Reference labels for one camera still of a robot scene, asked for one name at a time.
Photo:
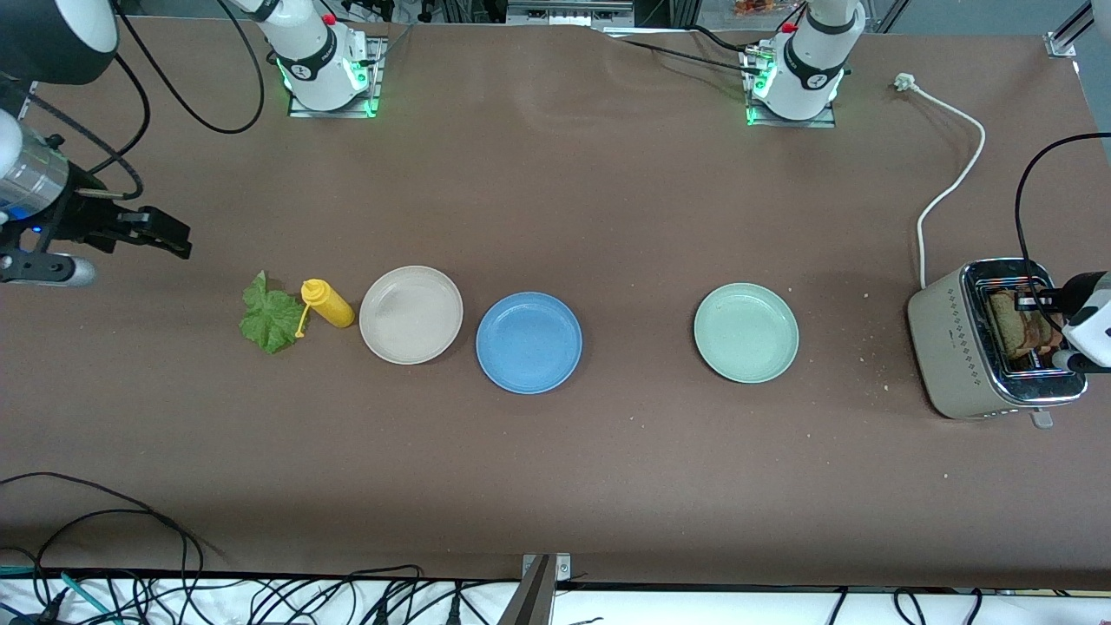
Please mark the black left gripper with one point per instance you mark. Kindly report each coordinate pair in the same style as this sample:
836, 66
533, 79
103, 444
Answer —
1038, 301

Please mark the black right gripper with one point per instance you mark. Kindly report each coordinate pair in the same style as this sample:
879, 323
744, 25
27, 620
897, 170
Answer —
80, 217

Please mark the brown bread slice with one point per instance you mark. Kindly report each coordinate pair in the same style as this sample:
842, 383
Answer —
1007, 334
1048, 328

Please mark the green lettuce leaf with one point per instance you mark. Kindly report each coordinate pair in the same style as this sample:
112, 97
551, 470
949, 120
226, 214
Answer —
271, 321

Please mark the yellow mustard squeeze bottle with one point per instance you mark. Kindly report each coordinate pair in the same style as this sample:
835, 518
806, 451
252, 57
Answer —
331, 306

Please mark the beige round plate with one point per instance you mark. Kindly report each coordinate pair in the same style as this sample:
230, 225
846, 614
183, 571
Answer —
410, 314

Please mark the light green round plate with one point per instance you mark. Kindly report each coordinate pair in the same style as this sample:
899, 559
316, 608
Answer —
746, 332

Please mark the blue round plate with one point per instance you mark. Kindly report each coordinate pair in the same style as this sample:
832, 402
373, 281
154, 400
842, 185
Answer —
529, 343

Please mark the beige chrome toaster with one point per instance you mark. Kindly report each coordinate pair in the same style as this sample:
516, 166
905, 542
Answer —
950, 347

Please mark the aluminium profile bar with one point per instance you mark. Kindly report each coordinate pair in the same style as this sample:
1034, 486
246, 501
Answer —
1063, 43

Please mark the small orange object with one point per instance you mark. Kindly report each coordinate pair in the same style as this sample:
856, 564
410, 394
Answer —
764, 7

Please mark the grey power strip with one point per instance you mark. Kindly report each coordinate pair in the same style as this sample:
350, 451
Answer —
568, 13

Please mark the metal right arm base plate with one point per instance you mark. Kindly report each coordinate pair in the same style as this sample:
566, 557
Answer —
378, 87

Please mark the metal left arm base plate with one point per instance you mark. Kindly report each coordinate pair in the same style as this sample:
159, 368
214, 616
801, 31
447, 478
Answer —
794, 123

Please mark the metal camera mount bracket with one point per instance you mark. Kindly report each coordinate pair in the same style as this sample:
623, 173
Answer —
542, 573

